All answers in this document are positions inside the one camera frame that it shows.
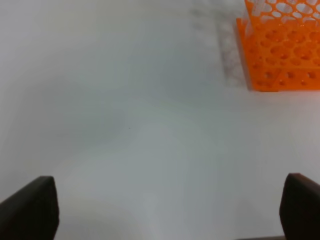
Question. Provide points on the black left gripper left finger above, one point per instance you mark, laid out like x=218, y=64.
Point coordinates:
x=32, y=213

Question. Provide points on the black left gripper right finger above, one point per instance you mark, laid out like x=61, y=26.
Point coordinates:
x=299, y=209

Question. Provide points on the orange test tube rack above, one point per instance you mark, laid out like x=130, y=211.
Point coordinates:
x=279, y=45

